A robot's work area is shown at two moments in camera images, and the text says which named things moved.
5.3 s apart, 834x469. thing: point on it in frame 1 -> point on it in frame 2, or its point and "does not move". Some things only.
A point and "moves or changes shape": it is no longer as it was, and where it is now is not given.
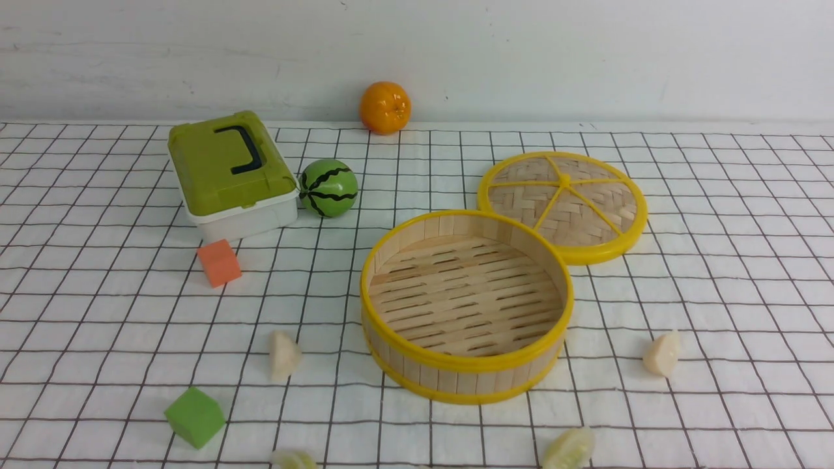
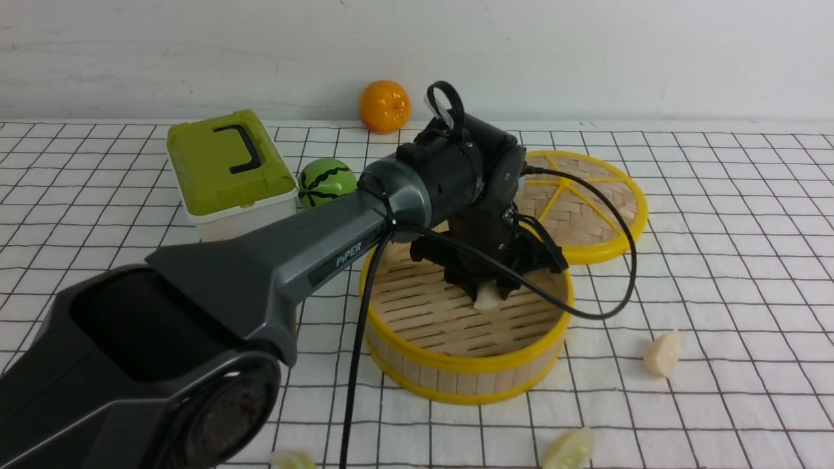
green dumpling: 573,449 does not move
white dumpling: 285,355 moves or changes shape
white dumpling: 661,354 does not move
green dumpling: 285,459 does not move
